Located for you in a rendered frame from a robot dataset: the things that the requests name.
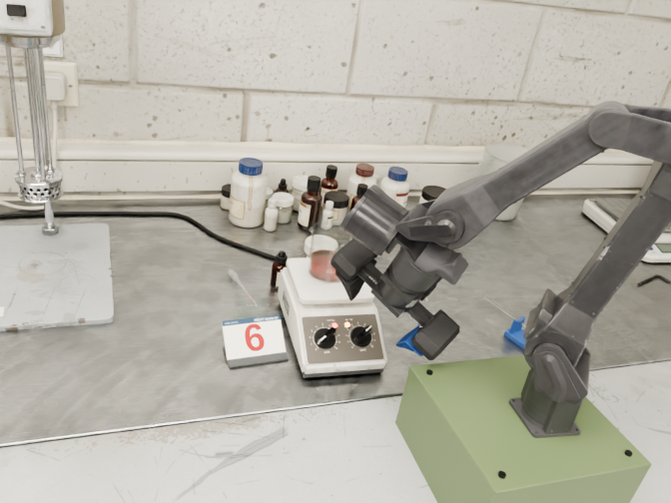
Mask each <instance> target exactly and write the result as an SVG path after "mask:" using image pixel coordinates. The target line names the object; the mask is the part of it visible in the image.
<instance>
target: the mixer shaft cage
mask: <svg viewBox="0 0 671 503"><path fill-rule="evenodd" d="M5 50H6V58H7V67H8V76H9V85H10V94H11V103H12V111H13V120H14V129H15V138H16V147H17V155H18V164H19V170H18V172H17V173H16V174H15V176H14V177H15V182H16V183H17V184H18V188H19V192H18V197H19V198H20V199H21V200H23V201H25V202H28V203H34V204H44V203H51V202H54V201H57V200H59V199H60V198H61V197H62V196H63V191H62V188H61V183H62V181H63V174H62V172H61V171H59V170H57V169H55V168H54V167H53V164H52V152H51V141H50V129H49V117H48V105H47V93H46V81H45V69H44V58H43V48H41V49H37V50H38V62H39V73H40V84H41V96H42V107H43V118H44V129H45V141H46V152H47V163H48V167H45V158H44V147H43V136H42V125H41V114H40V103H39V92H38V81H37V70H36V59H35V49H23V55H24V65H25V69H26V78H27V88H28V98H29V108H30V118H31V128H32V138H33V149H34V159H35V167H28V168H24V163H23V154H22V145H21V136H20V126H19V117H18V108H17V99H16V90H15V81H14V71H13V62H12V53H11V47H8V46H5ZM52 197H53V198H52ZM33 198H34V199H33ZM38 198H41V200H38ZM45 198H48V199H45Z"/></svg>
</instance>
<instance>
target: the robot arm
mask: <svg viewBox="0 0 671 503"><path fill-rule="evenodd" d="M608 149H614V150H620V151H624V152H627V153H630V154H634V155H637V156H640V157H643V158H647V159H650V160H653V161H654V162H653V164H652V167H651V169H650V172H649V174H648V177H647V179H646V181H645V184H644V185H643V187H642V188H640V189H639V192H638V194H637V195H636V196H635V198H634V199H633V201H632V202H631V203H630V205H629V206H628V207H627V209H626V210H625V212H624V213H623V214H622V216H621V217H620V218H619V220H618V221H617V223H616V224H615V225H614V227H613V228H612V229H611V231H610V232H609V234H608V235H607V236H606V237H604V240H603V242H602V243H601V245H600V246H599V247H598V249H597V250H596V252H595V253H594V254H593V256H592V257H591V258H590V260H589V261H588V263H587V264H586V265H585V267H584V268H583V269H582V271H581V272H580V274H579V275H578V276H577V278H576V279H575V280H574V281H573V282H572V285H571V286H570V287H569V288H567V289H566V290H564V291H563V292H561V293H559V294H555V293H554V292H553V291H552V290H550V289H549V288H548V289H547V290H546V292H545V294H544V296H543V298H542V300H541V302H540V304H539V305H538V306H537V307H536V308H534V309H532V310H531V311H530V313H529V317H528V320H527V323H526V326H525V330H524V334H523V338H526V341H525V345H524V348H523V354H524V357H525V360H526V362H527V363H528V365H529V366H530V367H531V369H530V370H529V372H528V375H527V377H526V380H525V383H524V386H523V389H522V391H521V397H519V398H510V399H509V402H508V403H509V404H510V406H511V407H512V409H513V410H514V411H515V413H516V414H517V416H518V417H519V418H520V420H521V421H522V423H523V424H524V426H525V427H526V428H527V430H528V431H529V433H530V434H531V436H532V437H534V438H546V437H560V436H574V435H580V433H581V430H580V428H579V427H578V426H577V425H576V423H575V422H574V420H575V418H576V415H577V413H578V411H579V408H580V406H581V403H582V401H583V399H584V397H585V396H586V395H587V394H588V384H589V372H590V360H591V353H590V352H589V350H588V349H587V347H586V344H587V341H588V339H589V336H590V334H591V331H592V329H593V326H594V324H595V321H596V319H597V317H598V315H599V313H600V312H601V311H603V308H604V307H605V306H606V304H607V303H608V302H609V300H610V299H611V298H612V297H613V295H614V294H615V293H616V291H617V290H618V289H619V288H620V286H621V285H622V284H623V282H624V281H625V280H626V279H627V277H628V276H629V275H630V274H631V272H632V271H633V270H634V268H635V267H636V266H638V264H639V263H640V262H641V260H642V259H643V258H644V257H645V255H646V254H647V253H648V251H649V250H650V249H651V248H652V246H653V245H654V244H655V242H656V241H657V240H658V239H659V237H660V236H661V235H662V233H663V232H664V231H665V230H666V228H667V227H668V226H669V224H670V223H671V109H668V108H659V107H646V106H632V105H626V104H621V103H619V102H615V101H606V102H603V103H600V104H598V105H597V106H595V107H594V108H593V109H592V110H591V111H590V112H589V113H588V114H587V115H584V116H583V117H582V118H580V119H579V120H577V121H575V122H574V123H572V124H571V125H569V126H567V127H566V128H564V129H563V130H561V131H559V132H558V133H556V134H555V135H553V136H551V137H550V138H548V139H547V140H545V141H543V142H542V143H540V144H539V145H537V146H535V147H534V148H532V149H530V150H529V151H527V152H526V153H524V154H522V155H521V156H519V157H518V158H516V159H514V160H513V161H511V162H510V163H508V164H506V165H505V166H503V167H502V168H499V169H498V170H497V171H494V172H492V173H489V174H487V175H483V176H480V177H476V178H473V179H470V180H468V181H465V182H463V183H460V184H458V185H455V186H453V187H450V188H448V189H446V190H445V191H444V192H443V193H442V194H441V195H440V196H439V197H438V198H437V199H435V200H432V201H428V202H424V203H421V204H417V205H415V206H414V207H413V208H412V209H411V210H410V211H409V210H407V209H406V208H405V207H403V206H402V205H400V204H399V203H398V202H396V201H395V200H394V199H392V198H391V197H389V196H388V195H387V194H386V193H385V192H384V191H383V190H382V189H381V188H380V187H378V186H377V185H372V186H371V187H370V188H368V189H367V191H366V192H365V194H364V195H363V196H362V198H361V199H360V200H359V201H358V202H357V203H356V205H355V206H354V208H353V209H351V210H350V211H349V212H348V213H347V214H346V216H345V217H344V219H343V221H342V223H341V225H340V227H339V228H340V229H341V230H343V231H344V232H345V233H347V234H348V235H349V236H351V237H352V240H351V241H349V242H348V243H347V244H346V245H344V246H343V247H342V248H341V249H340V250H338V251H337V252H336V253H335V254H334V256H333V258H332V260H331V265H332V266H333V267H334V268H335V269H336V271H335V274H336V276H337V277H338V278H339V280H340V281H341V283H342V285H343V287H344V289H345V291H346V293H347V296H348V298H349V300H350V301H352V300H353V299H354V298H356V296H357V295H358V294H359V292H360V290H361V288H362V286H363V284H364V283H366V284H367V285H368V286H369V287H370V288H371V293H372V294H373V295H374V296H375V297H376V298H377V299H378V300H379V301H380V302H381V303H382V304H383V305H384V306H385V307H386V308H387V309H388V310H389V311H391V312H392V313H393V314H394V315H395V316H396V317H399V316H400V315H401V314H402V313H403V312H404V313H406V314H407V315H408V316H409V317H410V318H411V319H412V320H413V321H414V322H415V323H416V324H417V325H418V326H417V327H416V328H414V329H413V330H412V331H410V332H409V333H407V334H406V335H405V336H404V337H403V338H402V339H401V340H400V341H399V342H398V343H397V344H396V346H398V347H402V348H406V349H408V350H411V351H413V352H415V353H416V354H417V355H419V356H423V355H424V356H425V357H426V358H427V359H428V360H434V359H436V358H437V357H438V356H439V355H440V354H441V353H442V352H443V351H444V350H445V348H446V347H447V346H448V345H449V344H450V343H451V342H452V341H453V340H454V339H455V338H456V336H457V335H458V334H459V325H458V324H457V323H456V322H455V321H453V320H452V319H451V318H450V317H449V316H448V315H447V314H446V313H445V312H444V311H443V310H441V309H440V310H439V311H438V312H437V313H436V314H435V315H433V314H432V313H430V312H429V311H428V310H427V309H426V308H425V307H424V306H423V305H422V304H421V303H420V302H419V300H421V301H423V300H424V301H427V300H428V298H427V297H428V296H429V295H430V294H431V292H432V291H433V290H434V289H435V288H436V285H437V283H438V282H440V281H441V280H442V279H443V278H444V279H445V280H447V281H448V282H449V283H451V284H453V285H455V284H456V283H457V282H458V280H459V279H460V277H461V276H462V274H463V273H464V271H465V270H466V268H467V267H468V262H467V261H466V259H465V258H464V257H463V256H462V253H460V252H456V251H455V250H456V249H459V248H462V247H464V246H465V245H467V244H468V243H469V242H470V241H471V240H472V239H474V238H475V237H476V236H477V235H478V234H480V233H481V232H482V231H483V230H484V229H486V228H487V227H488V226H489V225H490V224H491V223H492V222H493V221H494V220H495V219H496V218H497V217H498V216H499V215H500V214H501V213H502V212H503V211H505V210H506V209H507V208H508V207H509V206H511V205H513V204H516V202H518V201H519V200H521V199H523V198H525V197H526V196H528V195H530V194H531V193H533V192H535V191H537V190H538V189H540V188H542V187H543V186H545V185H547V184H549V183H550V182H552V181H554V180H555V179H557V178H559V177H561V176H562V175H564V174H566V173H568V172H569V171H571V170H573V169H574V168H576V167H578V166H580V165H581V164H583V163H585V162H586V161H588V160H590V159H592V158H593V157H595V156H597V155H598V154H600V153H604V152H605V150H608ZM397 244H399V245H400V246H401V247H400V250H399V252H398V253H397V255H396V256H395V258H394V259H393V261H392V262H391V263H390V265H389V266H388V268H387V269H386V271H385V272H384V273H381V272H380V271H379V270H378V269H377V268H376V267H375V264H376V263H377V261H376V260H375V259H374V258H375V257H377V256H378V255H380V256H381V255H382V254H383V253H384V251H386V252H387V253H388V254H390V253H391V252H392V250H393V249H394V248H395V246H396V245H397Z"/></svg>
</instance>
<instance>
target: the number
mask: <svg viewBox="0 0 671 503"><path fill-rule="evenodd" d="M225 332H226V339H227V346H228V353H229V355H236V354H243V353H251V352H258V351H265V350H273V349H280V348H284V346H283V340H282V334H281V328H280V322H279V321H278V320H270V321H261V322H253V323H244V324H236V325H227V326H225Z"/></svg>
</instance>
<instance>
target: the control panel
mask: <svg viewBox="0 0 671 503"><path fill-rule="evenodd" d="M302 322H303V329H304V336H305V344H306V351H307V359H308V363H309V364H314V363H330V362H345V361H361V360H377V359H383V352H382V347H381V342H380V336H379V331H378V326H377V321H376V316H375V314H352V315H328V316H304V317H302ZM346 322H349V324H350V326H349V327H346V326H345V325H344V324H345V323H346ZM333 323H336V324H337V327H336V328H335V344H334V346H333V347H331V348H329V349H322V348H320V347H318V346H317V345H316V343H315V334H316V332H317V331H318V330H319V329H321V328H328V329H330V328H331V327H333ZM368 325H371V331H370V334H371V342H370V344H369V345H367V346H365V347H359V346H356V345H355V344H354V343H353V342H352V341H351V338H350V334H351V332H352V330H353V329H354V328H355V327H357V326H363V327H367V326H368Z"/></svg>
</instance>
